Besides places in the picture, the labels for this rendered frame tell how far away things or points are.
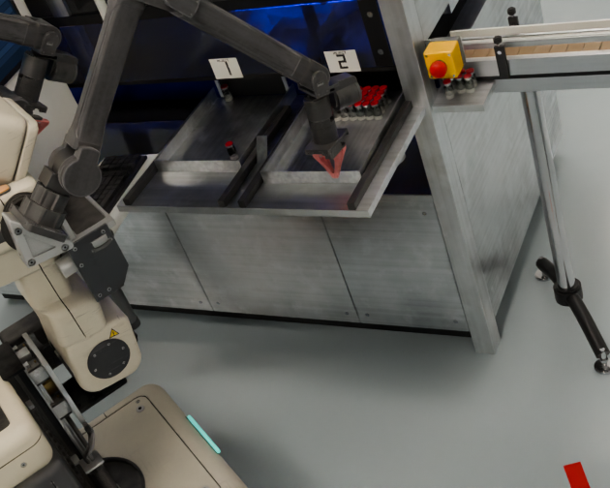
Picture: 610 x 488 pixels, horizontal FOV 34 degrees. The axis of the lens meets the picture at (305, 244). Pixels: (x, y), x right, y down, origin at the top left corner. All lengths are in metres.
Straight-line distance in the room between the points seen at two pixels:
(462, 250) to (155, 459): 1.00
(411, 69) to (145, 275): 1.38
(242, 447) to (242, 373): 0.31
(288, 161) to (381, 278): 0.63
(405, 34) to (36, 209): 0.95
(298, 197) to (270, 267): 0.81
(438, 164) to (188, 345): 1.26
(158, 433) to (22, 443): 0.67
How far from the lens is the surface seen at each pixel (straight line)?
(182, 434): 2.72
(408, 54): 2.37
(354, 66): 2.44
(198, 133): 2.67
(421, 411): 2.89
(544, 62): 2.42
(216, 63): 2.62
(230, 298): 3.25
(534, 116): 2.56
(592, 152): 3.68
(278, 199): 2.28
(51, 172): 1.95
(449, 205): 2.62
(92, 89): 1.92
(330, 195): 2.24
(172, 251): 3.22
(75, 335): 2.27
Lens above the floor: 2.13
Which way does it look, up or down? 36 degrees down
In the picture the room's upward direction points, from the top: 21 degrees counter-clockwise
